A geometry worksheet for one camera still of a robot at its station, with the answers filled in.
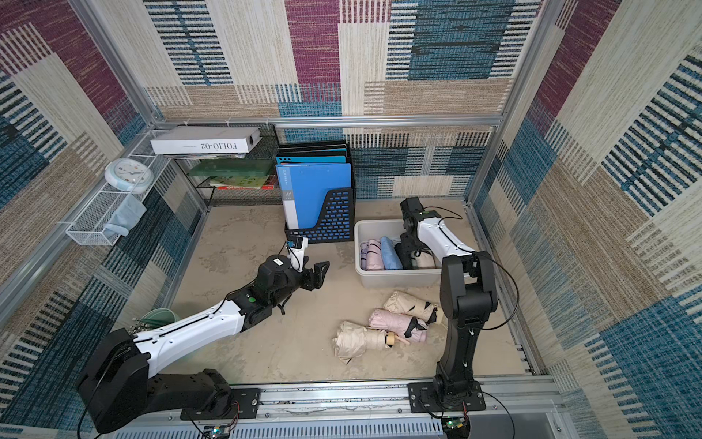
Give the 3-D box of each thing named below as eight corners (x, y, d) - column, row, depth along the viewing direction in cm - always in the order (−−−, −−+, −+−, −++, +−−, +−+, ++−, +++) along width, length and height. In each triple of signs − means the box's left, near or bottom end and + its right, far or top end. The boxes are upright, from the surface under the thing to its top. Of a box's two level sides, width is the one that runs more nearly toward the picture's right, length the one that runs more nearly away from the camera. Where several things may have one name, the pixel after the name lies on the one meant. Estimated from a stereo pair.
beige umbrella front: (332, 363, 81) (331, 357, 77) (334, 328, 88) (333, 321, 83) (393, 363, 81) (396, 357, 76) (390, 328, 88) (392, 321, 83)
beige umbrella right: (382, 310, 90) (383, 304, 86) (387, 293, 94) (388, 287, 90) (432, 327, 86) (435, 321, 83) (435, 308, 90) (439, 302, 87)
